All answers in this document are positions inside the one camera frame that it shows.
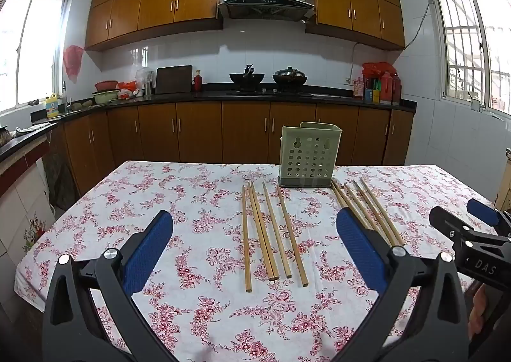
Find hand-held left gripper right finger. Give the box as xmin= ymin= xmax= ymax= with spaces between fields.
xmin=335 ymin=208 xmax=472 ymax=362

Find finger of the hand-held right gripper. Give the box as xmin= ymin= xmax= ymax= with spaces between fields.
xmin=466 ymin=198 xmax=511 ymax=233
xmin=429 ymin=206 xmax=494 ymax=253

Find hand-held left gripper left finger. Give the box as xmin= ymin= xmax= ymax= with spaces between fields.
xmin=42 ymin=209 xmax=180 ymax=362

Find green perforated utensil holder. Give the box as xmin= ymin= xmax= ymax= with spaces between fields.
xmin=277 ymin=121 xmax=343 ymax=189

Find person's right hand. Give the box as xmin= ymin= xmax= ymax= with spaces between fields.
xmin=468 ymin=284 xmax=488 ymax=341

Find red floral white tablecloth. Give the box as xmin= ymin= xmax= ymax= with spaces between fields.
xmin=14 ymin=160 xmax=511 ymax=362

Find dark mottled cloth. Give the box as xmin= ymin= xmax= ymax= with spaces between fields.
xmin=42 ymin=134 xmax=80 ymax=211

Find wooden lower kitchen cabinets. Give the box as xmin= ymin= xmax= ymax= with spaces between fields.
xmin=64 ymin=102 xmax=415 ymax=197

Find bright red sauce jug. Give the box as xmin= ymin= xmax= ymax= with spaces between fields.
xmin=379 ymin=72 xmax=394 ymax=104

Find black kitchen countertop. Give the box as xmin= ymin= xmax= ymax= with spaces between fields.
xmin=0 ymin=83 xmax=418 ymax=163

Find green basin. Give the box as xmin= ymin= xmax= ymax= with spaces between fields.
xmin=93 ymin=88 xmax=120 ymax=104

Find red and white plastic bags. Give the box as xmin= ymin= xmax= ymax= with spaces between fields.
xmin=117 ymin=80 xmax=144 ymax=100

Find barred window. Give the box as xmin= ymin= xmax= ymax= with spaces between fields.
xmin=425 ymin=0 xmax=511 ymax=121

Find grey rag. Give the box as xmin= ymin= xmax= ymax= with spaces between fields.
xmin=14 ymin=123 xmax=50 ymax=135

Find red bag over bottles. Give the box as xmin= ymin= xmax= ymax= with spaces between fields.
xmin=362 ymin=62 xmax=396 ymax=77

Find dark cutting board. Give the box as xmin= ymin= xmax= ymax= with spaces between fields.
xmin=155 ymin=65 xmax=193 ymax=94

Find steel faucet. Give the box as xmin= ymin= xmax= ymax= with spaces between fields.
xmin=60 ymin=80 xmax=74 ymax=113

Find clear plastic bag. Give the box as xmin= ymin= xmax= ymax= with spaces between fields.
xmin=135 ymin=67 xmax=156 ymax=85

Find black gas stove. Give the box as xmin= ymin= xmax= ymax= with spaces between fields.
xmin=225 ymin=85 xmax=314 ymax=98

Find black open wok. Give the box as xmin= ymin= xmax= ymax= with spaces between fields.
xmin=229 ymin=64 xmax=265 ymax=91

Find hanging red plastic bag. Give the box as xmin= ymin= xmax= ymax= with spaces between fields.
xmin=63 ymin=45 xmax=84 ymax=81

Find window beside sink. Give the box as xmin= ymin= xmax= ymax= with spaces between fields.
xmin=0 ymin=0 xmax=74 ymax=115

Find white wall cable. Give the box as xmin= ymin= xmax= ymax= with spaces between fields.
xmin=347 ymin=42 xmax=360 ymax=81

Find grey wall cable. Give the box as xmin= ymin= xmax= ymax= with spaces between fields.
xmin=404 ymin=2 xmax=435 ymax=49

